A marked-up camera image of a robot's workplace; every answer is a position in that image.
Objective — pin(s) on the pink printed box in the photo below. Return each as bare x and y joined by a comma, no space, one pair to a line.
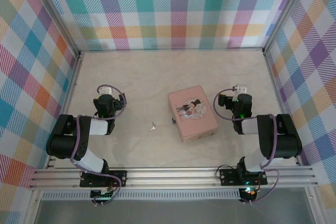
193,113

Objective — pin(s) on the small silver key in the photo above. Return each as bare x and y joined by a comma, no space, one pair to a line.
152,127

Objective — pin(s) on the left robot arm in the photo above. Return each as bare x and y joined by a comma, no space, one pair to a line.
65,145

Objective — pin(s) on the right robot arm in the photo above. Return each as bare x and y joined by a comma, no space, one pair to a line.
284,140

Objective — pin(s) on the right controller board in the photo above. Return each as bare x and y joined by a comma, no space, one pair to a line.
249,192

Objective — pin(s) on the controller board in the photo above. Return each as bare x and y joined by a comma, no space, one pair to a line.
101,194
249,192

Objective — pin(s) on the left controller board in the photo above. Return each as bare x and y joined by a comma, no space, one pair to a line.
101,194

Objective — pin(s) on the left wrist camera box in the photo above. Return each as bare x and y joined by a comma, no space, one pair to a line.
105,90

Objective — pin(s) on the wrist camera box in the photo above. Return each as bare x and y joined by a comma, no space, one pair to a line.
105,90
241,88

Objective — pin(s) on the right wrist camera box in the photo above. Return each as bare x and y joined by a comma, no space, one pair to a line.
241,88

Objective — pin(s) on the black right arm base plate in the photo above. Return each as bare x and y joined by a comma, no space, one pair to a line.
228,176

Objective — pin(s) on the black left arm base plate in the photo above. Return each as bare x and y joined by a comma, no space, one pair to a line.
118,178

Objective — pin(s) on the aluminium mounting rail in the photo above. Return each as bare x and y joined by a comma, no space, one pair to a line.
170,176

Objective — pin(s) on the aluminium frame post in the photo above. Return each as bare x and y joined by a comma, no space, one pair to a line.
287,11
56,14

